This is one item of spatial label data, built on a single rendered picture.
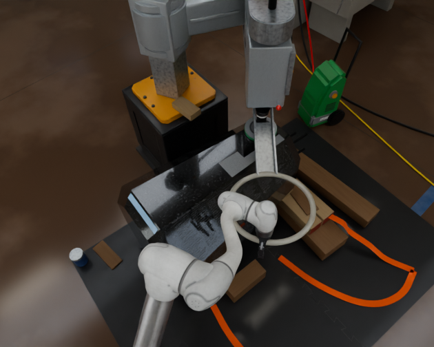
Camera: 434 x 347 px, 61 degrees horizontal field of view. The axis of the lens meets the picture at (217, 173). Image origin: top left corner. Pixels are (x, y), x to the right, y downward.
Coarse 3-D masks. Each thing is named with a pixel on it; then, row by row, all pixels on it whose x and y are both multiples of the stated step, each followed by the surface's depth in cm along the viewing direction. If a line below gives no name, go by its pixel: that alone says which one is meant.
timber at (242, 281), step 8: (248, 264) 267; (256, 264) 267; (240, 272) 264; (248, 272) 264; (256, 272) 264; (264, 272) 264; (240, 280) 261; (248, 280) 260; (256, 280) 263; (232, 288) 257; (240, 288) 257; (248, 288) 263; (232, 296) 255; (240, 296) 263
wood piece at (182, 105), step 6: (180, 96) 270; (174, 102) 267; (180, 102) 267; (186, 102) 267; (174, 108) 269; (180, 108) 263; (186, 108) 263; (192, 108) 263; (198, 108) 262; (186, 114) 261; (192, 114) 259; (198, 114) 265
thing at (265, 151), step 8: (272, 112) 229; (272, 120) 228; (256, 128) 231; (264, 128) 231; (272, 128) 226; (256, 136) 224; (264, 136) 229; (272, 136) 227; (256, 144) 223; (264, 144) 227; (272, 144) 227; (256, 152) 221; (264, 152) 225; (272, 152) 225; (256, 160) 219; (264, 160) 224; (272, 160) 223; (256, 168) 217; (264, 168) 222; (272, 168) 222
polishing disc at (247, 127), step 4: (256, 116) 254; (248, 120) 252; (252, 120) 251; (268, 120) 251; (248, 124) 250; (252, 124) 250; (248, 128) 248; (252, 128) 247; (276, 128) 247; (248, 132) 245; (252, 132) 245; (252, 136) 243
